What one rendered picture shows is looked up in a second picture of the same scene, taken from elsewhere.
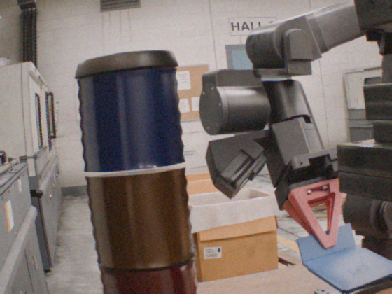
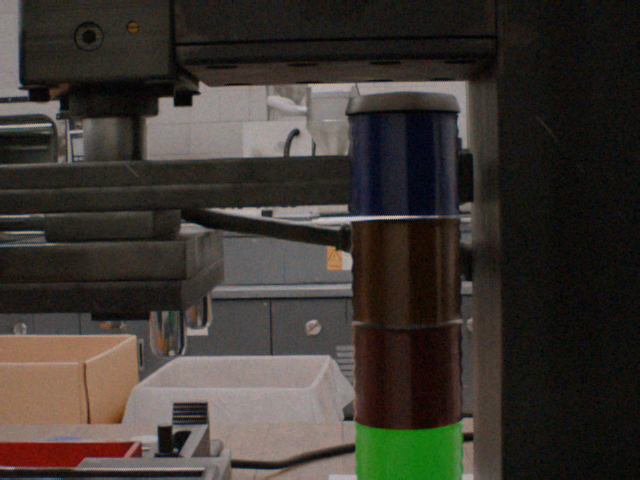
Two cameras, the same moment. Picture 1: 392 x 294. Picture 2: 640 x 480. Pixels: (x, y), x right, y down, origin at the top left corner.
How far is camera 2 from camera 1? 0.43 m
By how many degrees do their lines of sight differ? 76
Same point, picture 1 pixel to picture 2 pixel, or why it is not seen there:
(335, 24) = not seen: outside the picture
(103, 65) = (453, 104)
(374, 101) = (31, 187)
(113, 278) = (444, 335)
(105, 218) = (445, 265)
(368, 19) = (59, 71)
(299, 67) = not seen: outside the picture
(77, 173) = not seen: outside the picture
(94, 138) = (443, 179)
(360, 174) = (72, 282)
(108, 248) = (444, 300)
